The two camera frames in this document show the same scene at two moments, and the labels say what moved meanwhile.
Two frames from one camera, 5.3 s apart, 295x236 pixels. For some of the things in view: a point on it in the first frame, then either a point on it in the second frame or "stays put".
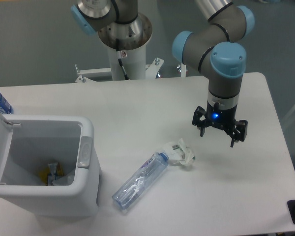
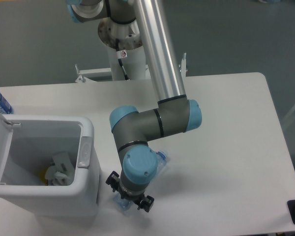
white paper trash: (178, 153) to (62, 172)
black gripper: (222, 118) to (114, 180)
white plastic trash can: (21, 147) stays put
